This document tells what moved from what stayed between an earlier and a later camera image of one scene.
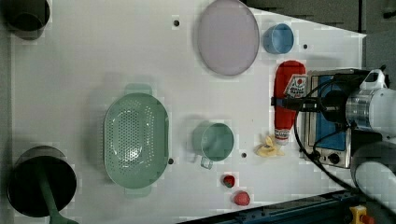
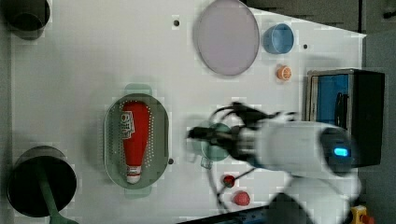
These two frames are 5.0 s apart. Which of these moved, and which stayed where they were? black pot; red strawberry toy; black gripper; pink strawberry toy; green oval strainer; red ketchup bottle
Moved: red ketchup bottle; black gripper
Stayed: black pot; pink strawberry toy; green oval strainer; red strawberry toy
